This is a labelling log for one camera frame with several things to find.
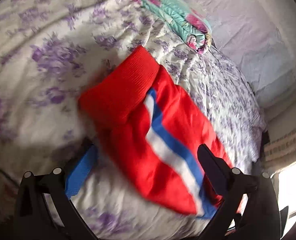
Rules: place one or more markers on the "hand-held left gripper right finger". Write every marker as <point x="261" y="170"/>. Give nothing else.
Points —
<point x="213" y="170"/>

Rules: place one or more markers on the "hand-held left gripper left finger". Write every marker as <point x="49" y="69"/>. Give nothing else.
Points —
<point x="80" y="172"/>

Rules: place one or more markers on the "red pants with striped sides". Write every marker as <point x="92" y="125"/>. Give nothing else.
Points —
<point x="168" y="120"/>

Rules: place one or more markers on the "brick pattern curtain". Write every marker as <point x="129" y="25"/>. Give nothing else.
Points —
<point x="285" y="147"/>

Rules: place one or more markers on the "window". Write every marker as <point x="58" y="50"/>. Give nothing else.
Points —
<point x="293" y="190"/>

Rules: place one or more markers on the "purple floral bed sheet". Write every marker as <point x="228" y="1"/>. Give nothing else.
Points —
<point x="37" y="80"/>

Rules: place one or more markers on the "large grey lace pillow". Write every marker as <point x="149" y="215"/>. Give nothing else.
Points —
<point x="250" y="30"/>

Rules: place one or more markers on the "folded teal pink floral quilt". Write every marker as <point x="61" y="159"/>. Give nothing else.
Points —
<point x="173" y="12"/>

